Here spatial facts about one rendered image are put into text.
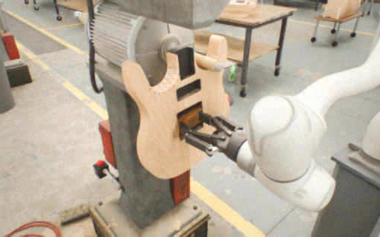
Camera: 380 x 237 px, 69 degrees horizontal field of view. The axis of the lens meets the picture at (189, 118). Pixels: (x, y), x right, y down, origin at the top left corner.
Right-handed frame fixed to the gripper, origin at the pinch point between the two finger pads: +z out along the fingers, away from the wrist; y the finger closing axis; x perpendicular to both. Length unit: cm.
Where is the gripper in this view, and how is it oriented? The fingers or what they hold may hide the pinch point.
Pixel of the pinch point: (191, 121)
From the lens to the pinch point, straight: 83.3
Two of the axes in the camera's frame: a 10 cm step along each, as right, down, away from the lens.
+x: -0.8, -8.3, -5.6
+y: 7.4, -4.2, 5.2
